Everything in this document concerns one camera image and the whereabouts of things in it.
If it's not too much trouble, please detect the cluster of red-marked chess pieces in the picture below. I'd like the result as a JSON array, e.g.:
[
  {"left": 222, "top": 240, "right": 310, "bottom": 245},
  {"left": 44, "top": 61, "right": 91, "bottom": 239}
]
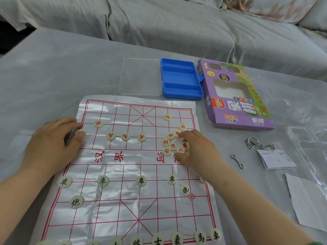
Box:
[{"left": 161, "top": 130, "right": 190, "bottom": 157}]

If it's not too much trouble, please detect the triangular metal puzzle ring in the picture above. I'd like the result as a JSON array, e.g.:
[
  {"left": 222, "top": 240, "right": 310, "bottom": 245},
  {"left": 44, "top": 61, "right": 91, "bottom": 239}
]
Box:
[{"left": 245, "top": 136, "right": 260, "bottom": 153}]

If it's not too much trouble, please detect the plastic chess board sheet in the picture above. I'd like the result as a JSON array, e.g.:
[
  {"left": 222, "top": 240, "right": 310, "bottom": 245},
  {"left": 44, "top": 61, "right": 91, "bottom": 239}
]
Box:
[{"left": 29, "top": 95, "right": 223, "bottom": 245}]

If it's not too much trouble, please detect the purple cardboard game box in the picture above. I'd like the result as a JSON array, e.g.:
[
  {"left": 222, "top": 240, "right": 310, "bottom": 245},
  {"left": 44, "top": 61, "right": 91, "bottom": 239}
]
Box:
[{"left": 197, "top": 59, "right": 275, "bottom": 131}]

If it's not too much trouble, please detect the clear plastic case lid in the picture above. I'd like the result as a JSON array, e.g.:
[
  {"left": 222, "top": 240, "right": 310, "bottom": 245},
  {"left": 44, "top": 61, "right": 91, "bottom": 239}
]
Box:
[{"left": 119, "top": 58, "right": 164, "bottom": 96}]

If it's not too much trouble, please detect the person's left forearm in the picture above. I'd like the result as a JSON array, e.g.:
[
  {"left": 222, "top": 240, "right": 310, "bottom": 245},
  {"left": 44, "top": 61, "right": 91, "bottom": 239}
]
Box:
[{"left": 0, "top": 164, "right": 60, "bottom": 245}]

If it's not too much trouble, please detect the floral pillow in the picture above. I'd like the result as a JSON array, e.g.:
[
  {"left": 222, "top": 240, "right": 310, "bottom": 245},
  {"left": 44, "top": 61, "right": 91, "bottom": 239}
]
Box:
[{"left": 224, "top": 0, "right": 320, "bottom": 25}]

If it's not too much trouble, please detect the blue plastic case tray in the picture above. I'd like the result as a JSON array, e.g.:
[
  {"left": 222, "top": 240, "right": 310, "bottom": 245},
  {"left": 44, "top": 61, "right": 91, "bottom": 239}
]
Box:
[{"left": 160, "top": 58, "right": 204, "bottom": 100}]

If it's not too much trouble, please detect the metal puzzle hook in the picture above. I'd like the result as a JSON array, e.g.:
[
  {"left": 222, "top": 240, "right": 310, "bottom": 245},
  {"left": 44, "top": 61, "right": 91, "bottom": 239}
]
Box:
[{"left": 230, "top": 154, "right": 245, "bottom": 169}]

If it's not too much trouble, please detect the white paper sheet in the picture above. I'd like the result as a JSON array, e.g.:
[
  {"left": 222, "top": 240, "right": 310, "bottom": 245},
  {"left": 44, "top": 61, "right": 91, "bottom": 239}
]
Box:
[{"left": 285, "top": 173, "right": 327, "bottom": 233}]

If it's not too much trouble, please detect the person's right hand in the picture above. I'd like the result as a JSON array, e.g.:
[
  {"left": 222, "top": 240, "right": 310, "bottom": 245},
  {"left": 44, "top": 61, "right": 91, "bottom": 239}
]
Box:
[{"left": 174, "top": 129, "right": 228, "bottom": 177}]

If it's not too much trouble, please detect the row of black-marked chess pieces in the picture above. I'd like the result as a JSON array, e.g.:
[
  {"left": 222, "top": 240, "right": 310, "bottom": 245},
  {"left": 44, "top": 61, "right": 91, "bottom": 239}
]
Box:
[{"left": 36, "top": 228, "right": 222, "bottom": 245}]

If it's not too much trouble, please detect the person's right forearm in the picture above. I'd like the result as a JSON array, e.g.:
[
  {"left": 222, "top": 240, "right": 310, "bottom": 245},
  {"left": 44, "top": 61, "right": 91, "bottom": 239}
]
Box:
[{"left": 203, "top": 161, "right": 320, "bottom": 245}]

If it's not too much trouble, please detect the grey table cloth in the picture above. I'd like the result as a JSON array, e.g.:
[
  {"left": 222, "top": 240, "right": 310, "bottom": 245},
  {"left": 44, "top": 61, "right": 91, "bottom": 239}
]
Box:
[{"left": 0, "top": 27, "right": 327, "bottom": 245}]

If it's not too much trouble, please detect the person's left hand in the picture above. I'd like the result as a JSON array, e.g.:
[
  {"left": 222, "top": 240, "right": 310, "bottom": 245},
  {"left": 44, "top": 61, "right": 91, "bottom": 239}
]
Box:
[{"left": 20, "top": 117, "right": 86, "bottom": 176}]

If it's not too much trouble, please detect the white paper leaflet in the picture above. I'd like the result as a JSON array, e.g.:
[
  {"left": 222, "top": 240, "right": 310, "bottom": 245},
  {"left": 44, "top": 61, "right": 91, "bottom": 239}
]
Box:
[{"left": 257, "top": 150, "right": 297, "bottom": 171}]

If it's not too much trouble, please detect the grey covered sofa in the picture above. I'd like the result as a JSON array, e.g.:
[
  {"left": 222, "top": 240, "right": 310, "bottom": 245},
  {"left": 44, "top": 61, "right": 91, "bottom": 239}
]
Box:
[{"left": 0, "top": 0, "right": 327, "bottom": 82}]

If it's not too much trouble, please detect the clear plastic bag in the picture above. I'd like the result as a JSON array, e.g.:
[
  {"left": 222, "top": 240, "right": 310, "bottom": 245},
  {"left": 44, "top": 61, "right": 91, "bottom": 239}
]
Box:
[{"left": 286, "top": 126, "right": 327, "bottom": 192}]

